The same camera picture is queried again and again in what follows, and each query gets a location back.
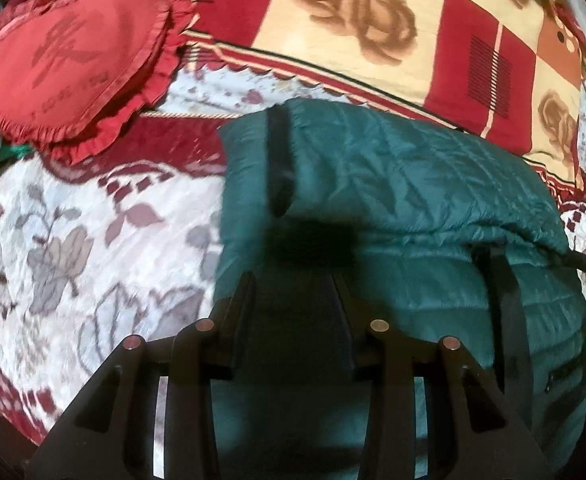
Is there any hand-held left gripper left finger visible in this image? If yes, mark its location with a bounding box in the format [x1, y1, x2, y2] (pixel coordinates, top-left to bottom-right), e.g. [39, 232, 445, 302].
[26, 271, 258, 480]

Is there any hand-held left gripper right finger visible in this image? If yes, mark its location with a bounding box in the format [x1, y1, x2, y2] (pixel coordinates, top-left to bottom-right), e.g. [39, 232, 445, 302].
[330, 274, 556, 480]

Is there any green puffer jacket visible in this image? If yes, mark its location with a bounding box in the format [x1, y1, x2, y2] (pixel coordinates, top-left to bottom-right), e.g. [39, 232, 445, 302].
[212, 97, 586, 480]

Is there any white floral blanket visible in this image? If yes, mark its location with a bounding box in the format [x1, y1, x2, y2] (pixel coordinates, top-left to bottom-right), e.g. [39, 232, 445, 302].
[0, 60, 586, 446]

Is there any green cloth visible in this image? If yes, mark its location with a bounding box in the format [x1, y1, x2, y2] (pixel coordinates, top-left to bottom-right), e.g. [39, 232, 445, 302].
[0, 142, 40, 162]

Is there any red cream rose quilt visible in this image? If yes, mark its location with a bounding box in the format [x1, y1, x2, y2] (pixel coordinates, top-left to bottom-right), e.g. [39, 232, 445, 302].
[183, 0, 586, 196]

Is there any red heart-shaped pillow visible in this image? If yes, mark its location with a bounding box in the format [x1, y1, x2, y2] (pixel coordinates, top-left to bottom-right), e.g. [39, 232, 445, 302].
[0, 0, 199, 166]

